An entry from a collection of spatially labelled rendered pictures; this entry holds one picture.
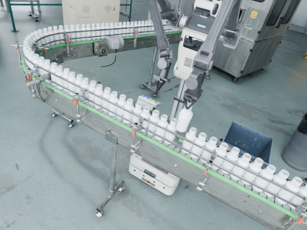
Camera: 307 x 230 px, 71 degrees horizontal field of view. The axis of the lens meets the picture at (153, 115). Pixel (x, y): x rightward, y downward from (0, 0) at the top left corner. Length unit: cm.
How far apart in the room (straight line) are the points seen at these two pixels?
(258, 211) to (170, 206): 107
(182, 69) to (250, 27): 309
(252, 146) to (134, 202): 117
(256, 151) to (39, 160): 207
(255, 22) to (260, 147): 313
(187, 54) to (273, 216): 114
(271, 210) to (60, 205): 166
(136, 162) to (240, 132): 100
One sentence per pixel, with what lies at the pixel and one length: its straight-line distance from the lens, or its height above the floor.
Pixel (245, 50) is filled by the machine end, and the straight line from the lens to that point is 473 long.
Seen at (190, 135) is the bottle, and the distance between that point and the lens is 121.
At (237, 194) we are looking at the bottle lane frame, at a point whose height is 94.
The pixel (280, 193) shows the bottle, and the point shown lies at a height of 105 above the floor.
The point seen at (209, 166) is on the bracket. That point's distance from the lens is 116.
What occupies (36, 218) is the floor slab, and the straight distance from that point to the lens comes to 220.
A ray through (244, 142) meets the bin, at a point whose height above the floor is 82.
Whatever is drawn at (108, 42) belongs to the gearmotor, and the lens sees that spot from 262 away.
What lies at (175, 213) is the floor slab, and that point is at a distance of 223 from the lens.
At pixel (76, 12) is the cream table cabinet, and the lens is 508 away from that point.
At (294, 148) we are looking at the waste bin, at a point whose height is 27.
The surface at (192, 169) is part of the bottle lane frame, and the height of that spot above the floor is 95.
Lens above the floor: 189
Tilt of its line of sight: 36 degrees down
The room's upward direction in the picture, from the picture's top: 12 degrees clockwise
